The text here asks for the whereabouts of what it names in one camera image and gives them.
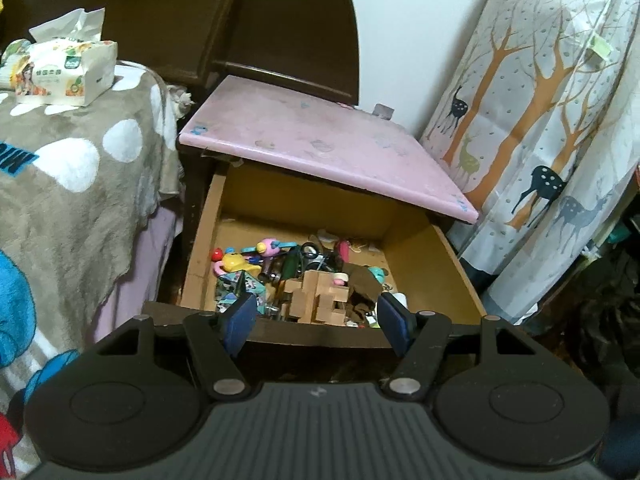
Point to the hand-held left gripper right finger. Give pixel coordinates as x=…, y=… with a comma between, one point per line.
x=395, y=322

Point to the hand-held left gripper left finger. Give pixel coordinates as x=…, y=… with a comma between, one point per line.
x=240, y=320

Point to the brown wooden drawer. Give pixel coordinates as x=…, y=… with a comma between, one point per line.
x=425, y=270

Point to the wooden block puzzle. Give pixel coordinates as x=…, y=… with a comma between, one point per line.
x=320, y=295

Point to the white plastic bottle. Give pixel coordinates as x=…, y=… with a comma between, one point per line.
x=400, y=300

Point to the colourful printed box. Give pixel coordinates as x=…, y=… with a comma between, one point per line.
x=235, y=287

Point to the brown cloth pouch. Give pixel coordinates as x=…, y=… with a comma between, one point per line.
x=361, y=285

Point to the teal plastic toy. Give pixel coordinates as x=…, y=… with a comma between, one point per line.
x=377, y=274

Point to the yellow plastic toy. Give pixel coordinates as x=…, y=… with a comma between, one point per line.
x=232, y=262

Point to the small red ball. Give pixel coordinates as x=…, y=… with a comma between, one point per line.
x=218, y=252

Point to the pink round toy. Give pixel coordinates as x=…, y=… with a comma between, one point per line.
x=269, y=246

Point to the pink tube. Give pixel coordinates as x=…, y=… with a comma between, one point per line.
x=343, y=250

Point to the black scissors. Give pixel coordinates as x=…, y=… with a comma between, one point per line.
x=311, y=250

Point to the pink bed sheet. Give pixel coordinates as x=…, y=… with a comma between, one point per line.
x=145, y=270

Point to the grey dotted cartoon blanket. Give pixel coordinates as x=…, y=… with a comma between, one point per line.
x=75, y=200

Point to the small grey tag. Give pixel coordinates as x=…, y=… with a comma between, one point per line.
x=382, y=110

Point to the deer print wardrobe cover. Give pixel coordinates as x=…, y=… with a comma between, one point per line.
x=540, y=110

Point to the dark brown wooden headboard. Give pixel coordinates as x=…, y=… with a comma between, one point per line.
x=280, y=25

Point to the printed tissue pack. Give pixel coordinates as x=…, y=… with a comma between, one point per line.
x=10, y=67
x=65, y=72

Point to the pale yellow tag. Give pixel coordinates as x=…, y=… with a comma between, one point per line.
x=600, y=47

